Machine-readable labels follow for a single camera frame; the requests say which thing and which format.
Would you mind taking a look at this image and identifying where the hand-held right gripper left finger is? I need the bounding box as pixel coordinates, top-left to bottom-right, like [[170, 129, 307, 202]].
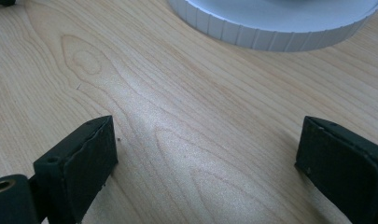
[[30, 115, 119, 224]]

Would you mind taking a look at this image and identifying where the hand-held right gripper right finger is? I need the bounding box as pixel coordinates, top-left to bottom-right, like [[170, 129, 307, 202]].
[[294, 116, 378, 224]]

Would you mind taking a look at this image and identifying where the white round mirror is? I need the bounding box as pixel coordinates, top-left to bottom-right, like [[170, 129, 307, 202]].
[[167, 0, 378, 52]]

